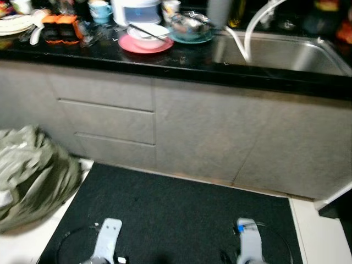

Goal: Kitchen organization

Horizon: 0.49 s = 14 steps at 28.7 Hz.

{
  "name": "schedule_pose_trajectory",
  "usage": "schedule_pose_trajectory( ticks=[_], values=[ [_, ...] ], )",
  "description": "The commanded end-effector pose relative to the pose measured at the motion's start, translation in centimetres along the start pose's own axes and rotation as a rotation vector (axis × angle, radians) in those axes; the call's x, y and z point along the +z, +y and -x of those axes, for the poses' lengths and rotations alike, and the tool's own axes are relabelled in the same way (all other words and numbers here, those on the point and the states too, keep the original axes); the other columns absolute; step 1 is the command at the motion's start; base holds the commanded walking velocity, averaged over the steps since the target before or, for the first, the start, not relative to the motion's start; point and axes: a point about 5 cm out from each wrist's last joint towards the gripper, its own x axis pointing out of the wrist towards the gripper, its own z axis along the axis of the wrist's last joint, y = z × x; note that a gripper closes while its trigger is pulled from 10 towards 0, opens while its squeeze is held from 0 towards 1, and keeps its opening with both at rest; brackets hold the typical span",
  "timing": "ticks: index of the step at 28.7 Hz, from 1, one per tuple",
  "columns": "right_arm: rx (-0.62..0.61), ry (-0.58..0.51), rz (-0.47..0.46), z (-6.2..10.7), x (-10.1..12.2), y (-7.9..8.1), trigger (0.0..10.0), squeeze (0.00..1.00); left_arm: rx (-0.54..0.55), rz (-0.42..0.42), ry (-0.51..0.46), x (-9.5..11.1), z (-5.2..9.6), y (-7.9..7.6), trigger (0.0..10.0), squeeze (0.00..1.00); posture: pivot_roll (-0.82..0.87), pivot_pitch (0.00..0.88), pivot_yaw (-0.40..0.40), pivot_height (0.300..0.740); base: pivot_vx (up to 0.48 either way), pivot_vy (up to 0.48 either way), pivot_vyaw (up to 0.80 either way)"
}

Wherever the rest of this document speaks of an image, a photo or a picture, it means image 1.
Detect white bowl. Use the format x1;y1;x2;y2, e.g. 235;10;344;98
128;23;170;50

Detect grey kitchen cabinet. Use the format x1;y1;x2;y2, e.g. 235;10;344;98
0;59;352;201

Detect black floor mat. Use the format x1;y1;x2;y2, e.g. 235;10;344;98
37;161;303;264

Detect green garbage bag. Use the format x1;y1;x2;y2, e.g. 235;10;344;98
0;125;83;233

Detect pink plate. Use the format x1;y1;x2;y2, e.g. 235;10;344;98
118;34;175;54

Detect teal plate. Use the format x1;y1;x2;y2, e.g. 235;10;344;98
168;30;215;45

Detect orange black box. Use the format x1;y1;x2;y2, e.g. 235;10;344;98
58;15;84;45
41;15;62;45

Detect steel bowl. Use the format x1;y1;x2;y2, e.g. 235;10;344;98
169;12;212;40

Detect blue mug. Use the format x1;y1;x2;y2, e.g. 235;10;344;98
88;0;113;25

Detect white stacked food container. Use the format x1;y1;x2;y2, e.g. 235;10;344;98
110;0;162;27

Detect white printed cup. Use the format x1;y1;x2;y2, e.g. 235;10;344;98
161;0;182;23

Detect white plate stack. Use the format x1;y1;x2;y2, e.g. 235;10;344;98
0;14;36;37

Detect steel sink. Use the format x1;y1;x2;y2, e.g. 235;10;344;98
212;30;352;78

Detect grey thermos flask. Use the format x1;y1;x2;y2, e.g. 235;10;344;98
208;0;234;29

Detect yellow oil bottle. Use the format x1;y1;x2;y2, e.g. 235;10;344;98
228;0;247;28

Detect plain white cup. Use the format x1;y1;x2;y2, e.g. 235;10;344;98
10;0;34;14

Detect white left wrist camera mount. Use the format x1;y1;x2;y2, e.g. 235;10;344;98
91;218;123;263

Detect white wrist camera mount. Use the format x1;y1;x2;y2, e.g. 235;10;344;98
91;218;123;263
235;218;268;264

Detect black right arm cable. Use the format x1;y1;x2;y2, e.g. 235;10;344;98
236;220;293;264

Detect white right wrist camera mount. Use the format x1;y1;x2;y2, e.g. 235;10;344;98
235;218;268;264

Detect white hose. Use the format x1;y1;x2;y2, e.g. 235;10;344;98
223;0;287;64

